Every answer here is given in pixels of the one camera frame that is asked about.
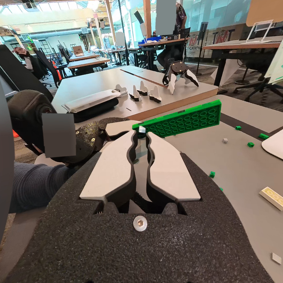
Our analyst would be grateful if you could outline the white hanging paper sheet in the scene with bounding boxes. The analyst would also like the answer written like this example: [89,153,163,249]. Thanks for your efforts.
[211,59,240,87]

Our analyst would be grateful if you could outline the large black chair back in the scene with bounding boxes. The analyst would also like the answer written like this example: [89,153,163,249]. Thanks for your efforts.
[0,44,54,104]

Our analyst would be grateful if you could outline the grey office desk black legs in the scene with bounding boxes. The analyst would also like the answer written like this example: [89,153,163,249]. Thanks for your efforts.
[202,35,283,88]

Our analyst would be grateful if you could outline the tan board book stand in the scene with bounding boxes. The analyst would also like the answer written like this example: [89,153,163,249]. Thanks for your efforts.
[239,0,283,44]

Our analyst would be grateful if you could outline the black sign on pole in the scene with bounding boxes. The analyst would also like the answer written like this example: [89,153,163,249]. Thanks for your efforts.
[196,22,209,76]

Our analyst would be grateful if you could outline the wooden post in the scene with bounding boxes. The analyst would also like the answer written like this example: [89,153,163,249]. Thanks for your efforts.
[105,0,117,61]
[143,0,152,38]

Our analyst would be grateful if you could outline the white eight-stud brick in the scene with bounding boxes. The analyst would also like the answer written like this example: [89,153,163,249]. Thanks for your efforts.
[259,186,283,211]

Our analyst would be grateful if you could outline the office desk with bins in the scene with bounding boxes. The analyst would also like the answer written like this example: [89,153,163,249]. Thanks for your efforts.
[138,37,191,68]

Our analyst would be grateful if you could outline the grey desk with wooden edge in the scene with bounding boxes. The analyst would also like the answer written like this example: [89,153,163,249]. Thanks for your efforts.
[50,66,219,124]

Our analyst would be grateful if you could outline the open building instruction booklet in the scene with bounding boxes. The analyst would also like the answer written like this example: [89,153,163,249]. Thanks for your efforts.
[264,40,283,85]

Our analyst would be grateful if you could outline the long green studded plate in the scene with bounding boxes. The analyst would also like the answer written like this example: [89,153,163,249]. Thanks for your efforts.
[132,99,222,139]

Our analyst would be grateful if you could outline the black office chair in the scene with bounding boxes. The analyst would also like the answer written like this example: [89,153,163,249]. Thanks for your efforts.
[233,42,283,103]
[33,49,61,89]

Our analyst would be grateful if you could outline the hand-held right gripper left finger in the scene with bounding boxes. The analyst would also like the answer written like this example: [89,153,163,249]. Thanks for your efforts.
[79,130,139,202]

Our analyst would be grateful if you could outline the printed wall banner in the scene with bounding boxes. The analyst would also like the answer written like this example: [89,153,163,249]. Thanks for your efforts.
[185,28,240,58]

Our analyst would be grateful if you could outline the loose grey gripper finger part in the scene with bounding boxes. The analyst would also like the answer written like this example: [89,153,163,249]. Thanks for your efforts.
[129,85,142,102]
[137,80,149,96]
[149,85,162,103]
[115,84,129,97]

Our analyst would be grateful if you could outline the person's left forearm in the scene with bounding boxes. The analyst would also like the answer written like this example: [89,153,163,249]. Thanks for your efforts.
[9,162,74,214]

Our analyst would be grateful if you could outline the white zip pouch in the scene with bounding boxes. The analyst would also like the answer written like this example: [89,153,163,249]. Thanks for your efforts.
[61,89,122,114]

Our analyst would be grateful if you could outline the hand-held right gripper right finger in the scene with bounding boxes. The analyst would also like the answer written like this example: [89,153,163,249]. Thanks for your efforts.
[146,132,201,203]

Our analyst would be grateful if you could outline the spare gripper head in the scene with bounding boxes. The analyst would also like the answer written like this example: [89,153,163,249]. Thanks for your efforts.
[162,60,199,95]

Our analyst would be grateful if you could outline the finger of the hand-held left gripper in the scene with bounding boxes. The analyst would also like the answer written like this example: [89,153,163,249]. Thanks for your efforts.
[105,120,142,141]

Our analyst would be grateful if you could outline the black soft case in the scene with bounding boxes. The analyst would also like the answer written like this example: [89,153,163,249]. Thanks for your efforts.
[72,97,121,123]

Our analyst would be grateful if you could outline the wood-edged office desk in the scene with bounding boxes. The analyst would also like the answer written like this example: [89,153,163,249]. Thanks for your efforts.
[69,52,100,62]
[67,57,111,76]

